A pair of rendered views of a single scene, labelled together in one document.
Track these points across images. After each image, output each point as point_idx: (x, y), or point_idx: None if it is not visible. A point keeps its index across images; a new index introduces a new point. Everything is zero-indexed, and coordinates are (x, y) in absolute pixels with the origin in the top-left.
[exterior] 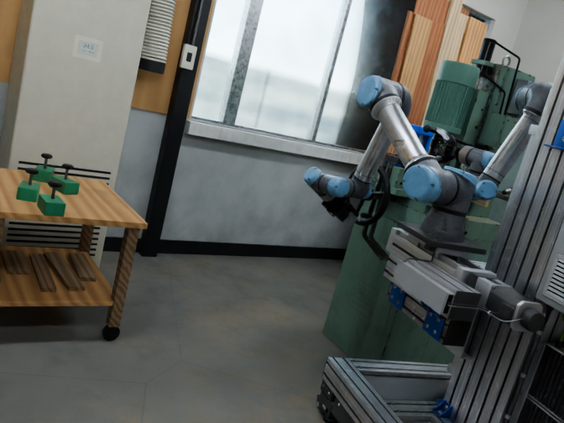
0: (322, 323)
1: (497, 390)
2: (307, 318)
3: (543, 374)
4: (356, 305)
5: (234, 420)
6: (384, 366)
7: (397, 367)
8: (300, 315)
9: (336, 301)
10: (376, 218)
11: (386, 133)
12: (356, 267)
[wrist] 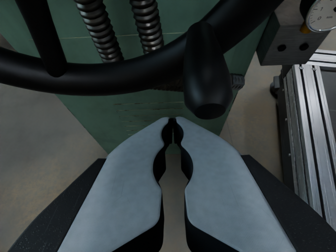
0: (88, 139)
1: None
2: (71, 153)
3: None
4: (143, 128)
5: None
6: (335, 214)
7: (331, 190)
8: (63, 160)
9: (102, 136)
10: (255, 28)
11: None
12: (102, 98)
